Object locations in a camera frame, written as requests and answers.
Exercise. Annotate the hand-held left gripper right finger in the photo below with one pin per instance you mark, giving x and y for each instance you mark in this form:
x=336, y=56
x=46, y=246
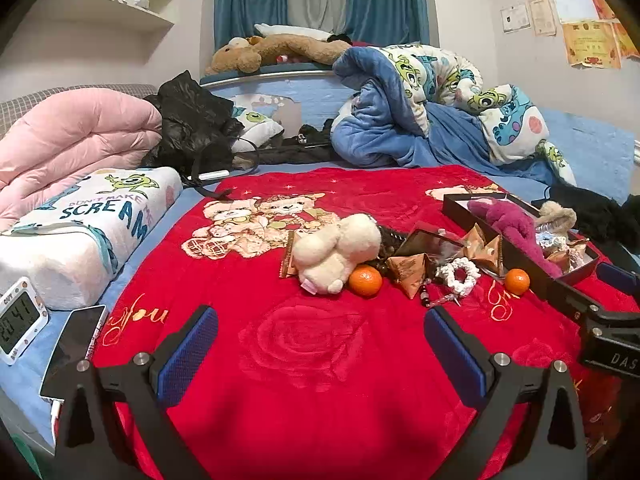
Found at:
x=452, y=355

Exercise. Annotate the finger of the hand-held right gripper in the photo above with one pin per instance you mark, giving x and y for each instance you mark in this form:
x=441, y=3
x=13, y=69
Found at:
x=620, y=275
x=570, y=300

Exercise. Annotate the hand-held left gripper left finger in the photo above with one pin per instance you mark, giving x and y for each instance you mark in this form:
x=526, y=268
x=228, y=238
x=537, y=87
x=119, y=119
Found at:
x=190, y=355

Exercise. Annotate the orange mandarin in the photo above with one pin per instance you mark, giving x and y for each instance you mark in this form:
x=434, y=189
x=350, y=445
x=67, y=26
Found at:
x=517, y=281
x=365, y=281

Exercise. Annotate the clear plastic packet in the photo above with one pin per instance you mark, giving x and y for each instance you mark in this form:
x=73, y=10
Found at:
x=427, y=245

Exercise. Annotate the black cardboard box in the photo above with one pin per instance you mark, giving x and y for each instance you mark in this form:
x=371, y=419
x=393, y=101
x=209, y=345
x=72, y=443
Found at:
x=457, y=205

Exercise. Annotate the cream plush toy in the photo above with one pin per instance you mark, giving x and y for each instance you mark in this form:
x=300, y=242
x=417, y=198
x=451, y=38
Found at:
x=335, y=252

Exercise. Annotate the blue white scrunchie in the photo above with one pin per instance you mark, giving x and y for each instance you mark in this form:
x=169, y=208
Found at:
x=550, y=241

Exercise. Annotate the black clothing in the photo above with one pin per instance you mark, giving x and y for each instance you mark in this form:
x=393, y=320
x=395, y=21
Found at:
x=595, y=215

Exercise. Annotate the beige plush toy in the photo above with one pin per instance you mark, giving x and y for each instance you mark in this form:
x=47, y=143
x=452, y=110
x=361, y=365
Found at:
x=555, y=215

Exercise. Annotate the magenta plush bear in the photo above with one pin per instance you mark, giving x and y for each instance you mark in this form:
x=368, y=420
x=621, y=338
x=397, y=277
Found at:
x=515, y=230

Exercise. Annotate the black smartphone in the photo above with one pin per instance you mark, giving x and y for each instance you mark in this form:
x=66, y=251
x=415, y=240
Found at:
x=75, y=345

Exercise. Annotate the red printed blanket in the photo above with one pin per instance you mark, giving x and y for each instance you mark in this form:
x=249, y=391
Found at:
x=300, y=410

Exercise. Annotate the blue bed sheet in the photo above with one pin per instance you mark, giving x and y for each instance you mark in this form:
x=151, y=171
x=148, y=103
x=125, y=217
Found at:
x=590, y=155

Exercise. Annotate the dark brown hair claw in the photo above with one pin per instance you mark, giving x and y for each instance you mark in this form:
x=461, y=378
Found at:
x=387, y=245

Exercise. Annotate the white printed pillow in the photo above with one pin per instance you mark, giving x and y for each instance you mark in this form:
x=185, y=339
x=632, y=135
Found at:
x=75, y=240

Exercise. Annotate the white digital clock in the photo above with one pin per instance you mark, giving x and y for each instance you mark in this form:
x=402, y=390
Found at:
x=20, y=317

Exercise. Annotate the dark garment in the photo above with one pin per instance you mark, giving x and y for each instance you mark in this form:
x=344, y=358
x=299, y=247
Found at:
x=295, y=152

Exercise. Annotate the black plastic bag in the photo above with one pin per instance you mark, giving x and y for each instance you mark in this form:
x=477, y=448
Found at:
x=190, y=120

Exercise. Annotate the small monster print pillow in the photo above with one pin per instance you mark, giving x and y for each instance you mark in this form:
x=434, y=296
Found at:
x=255, y=125

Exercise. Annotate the blue monster print blanket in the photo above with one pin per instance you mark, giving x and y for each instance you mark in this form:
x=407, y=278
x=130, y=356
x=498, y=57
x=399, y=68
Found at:
x=425, y=105

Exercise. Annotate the pink quilt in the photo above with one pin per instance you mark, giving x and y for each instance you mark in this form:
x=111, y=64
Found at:
x=75, y=125

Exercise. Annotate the blue padded headboard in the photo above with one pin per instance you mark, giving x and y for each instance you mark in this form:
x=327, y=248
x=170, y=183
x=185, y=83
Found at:
x=300, y=95

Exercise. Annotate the brown teddy bear plush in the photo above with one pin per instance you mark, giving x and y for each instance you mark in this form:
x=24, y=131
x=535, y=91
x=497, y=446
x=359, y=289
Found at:
x=270, y=52

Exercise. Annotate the white plush toy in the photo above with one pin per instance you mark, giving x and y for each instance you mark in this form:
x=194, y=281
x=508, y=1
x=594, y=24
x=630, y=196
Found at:
x=295, y=30

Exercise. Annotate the blue curtain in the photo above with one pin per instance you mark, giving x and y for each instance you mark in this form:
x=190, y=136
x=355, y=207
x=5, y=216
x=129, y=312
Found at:
x=385, y=0
x=250, y=0

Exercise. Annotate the orange wall certificate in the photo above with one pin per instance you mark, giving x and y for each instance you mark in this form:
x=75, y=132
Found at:
x=630, y=40
x=592, y=42

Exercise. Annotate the small pink wall certificate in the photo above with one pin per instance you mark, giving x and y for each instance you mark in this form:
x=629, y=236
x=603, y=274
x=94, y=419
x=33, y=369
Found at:
x=543, y=15

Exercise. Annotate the white wall paper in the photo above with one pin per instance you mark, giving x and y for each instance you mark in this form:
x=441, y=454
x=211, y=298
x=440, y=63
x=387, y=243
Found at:
x=572, y=5

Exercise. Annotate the small white wall certificate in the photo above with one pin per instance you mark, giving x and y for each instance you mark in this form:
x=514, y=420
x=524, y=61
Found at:
x=515, y=17

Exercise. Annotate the white wall shelf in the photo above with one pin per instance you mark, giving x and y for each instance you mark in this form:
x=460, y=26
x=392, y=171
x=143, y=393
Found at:
x=110, y=5

